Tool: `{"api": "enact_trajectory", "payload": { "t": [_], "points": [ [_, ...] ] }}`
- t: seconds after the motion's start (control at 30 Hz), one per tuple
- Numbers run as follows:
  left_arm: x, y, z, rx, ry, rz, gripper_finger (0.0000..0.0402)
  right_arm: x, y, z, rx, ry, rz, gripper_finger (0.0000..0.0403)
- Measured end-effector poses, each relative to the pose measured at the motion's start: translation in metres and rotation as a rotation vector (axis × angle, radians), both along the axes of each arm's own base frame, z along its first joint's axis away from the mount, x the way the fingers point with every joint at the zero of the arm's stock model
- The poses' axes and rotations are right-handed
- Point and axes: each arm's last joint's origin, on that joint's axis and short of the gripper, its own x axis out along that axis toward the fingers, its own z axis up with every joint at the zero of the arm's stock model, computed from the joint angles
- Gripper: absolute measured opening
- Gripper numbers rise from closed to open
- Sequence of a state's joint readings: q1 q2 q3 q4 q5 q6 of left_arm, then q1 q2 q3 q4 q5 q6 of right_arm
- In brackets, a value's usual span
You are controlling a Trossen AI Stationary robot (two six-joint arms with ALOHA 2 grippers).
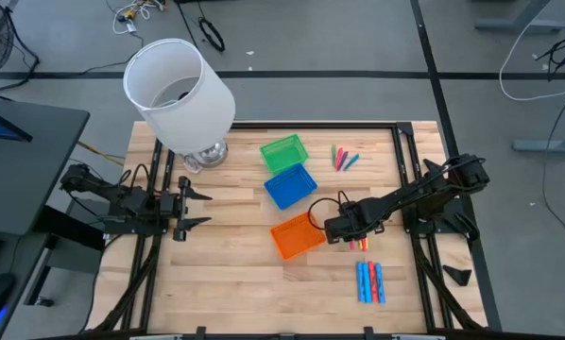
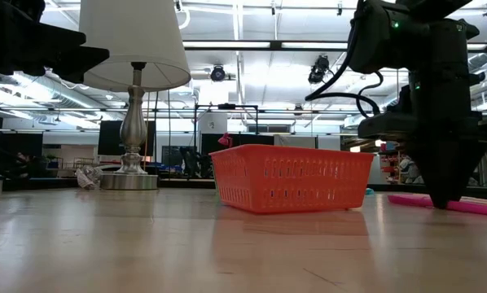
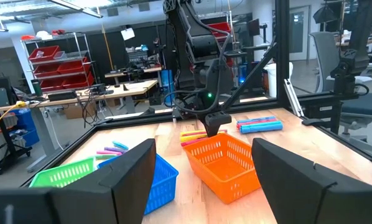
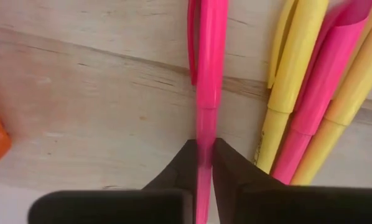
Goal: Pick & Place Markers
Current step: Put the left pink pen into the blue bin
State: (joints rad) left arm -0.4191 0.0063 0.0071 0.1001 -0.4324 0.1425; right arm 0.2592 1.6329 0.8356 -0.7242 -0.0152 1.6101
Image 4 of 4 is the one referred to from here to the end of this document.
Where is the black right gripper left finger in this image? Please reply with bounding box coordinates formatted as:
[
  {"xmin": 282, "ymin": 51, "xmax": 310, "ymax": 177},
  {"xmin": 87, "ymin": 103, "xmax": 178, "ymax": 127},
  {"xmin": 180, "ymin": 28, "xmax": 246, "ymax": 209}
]
[{"xmin": 27, "ymin": 139, "xmax": 199, "ymax": 224}]

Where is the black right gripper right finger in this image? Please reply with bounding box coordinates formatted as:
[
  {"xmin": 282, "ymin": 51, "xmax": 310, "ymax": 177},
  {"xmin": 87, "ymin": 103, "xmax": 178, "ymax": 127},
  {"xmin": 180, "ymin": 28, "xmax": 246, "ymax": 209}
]
[{"xmin": 212, "ymin": 138, "xmax": 372, "ymax": 224}]

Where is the pink highlighter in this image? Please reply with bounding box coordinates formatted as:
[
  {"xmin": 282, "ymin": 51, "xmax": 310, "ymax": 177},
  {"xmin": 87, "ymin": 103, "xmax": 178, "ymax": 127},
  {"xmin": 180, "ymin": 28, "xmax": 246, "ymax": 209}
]
[
  {"xmin": 271, "ymin": 0, "xmax": 372, "ymax": 185},
  {"xmin": 187, "ymin": 0, "xmax": 230, "ymax": 224}
]

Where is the yellow highlighter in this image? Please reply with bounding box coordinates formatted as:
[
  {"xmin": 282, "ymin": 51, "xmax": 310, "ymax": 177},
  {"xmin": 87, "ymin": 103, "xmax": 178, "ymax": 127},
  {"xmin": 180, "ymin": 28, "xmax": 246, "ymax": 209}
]
[
  {"xmin": 290, "ymin": 0, "xmax": 372, "ymax": 187},
  {"xmin": 253, "ymin": 0, "xmax": 330, "ymax": 175}
]

